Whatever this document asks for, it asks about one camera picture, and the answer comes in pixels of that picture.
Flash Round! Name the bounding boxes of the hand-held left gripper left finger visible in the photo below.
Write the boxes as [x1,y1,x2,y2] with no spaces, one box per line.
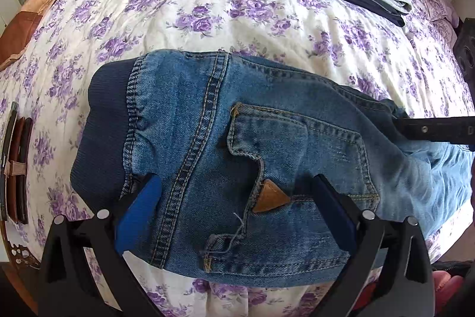
[37,173,164,317]

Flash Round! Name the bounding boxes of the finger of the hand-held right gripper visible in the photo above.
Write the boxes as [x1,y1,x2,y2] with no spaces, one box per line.
[394,116,475,151]

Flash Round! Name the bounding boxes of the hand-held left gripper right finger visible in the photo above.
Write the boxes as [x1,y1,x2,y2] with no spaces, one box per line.
[312,174,436,317]

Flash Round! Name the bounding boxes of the blue denim pants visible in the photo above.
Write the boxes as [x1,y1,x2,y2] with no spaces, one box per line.
[70,49,475,288]

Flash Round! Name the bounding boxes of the lavender floral pillow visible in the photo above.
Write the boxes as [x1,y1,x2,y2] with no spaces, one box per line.
[412,0,461,22]

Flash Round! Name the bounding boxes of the purple floral bedspread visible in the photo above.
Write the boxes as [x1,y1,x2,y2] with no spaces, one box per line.
[0,0,475,317]

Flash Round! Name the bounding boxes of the orange brown blanket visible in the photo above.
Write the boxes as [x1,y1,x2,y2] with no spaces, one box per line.
[0,0,93,70]

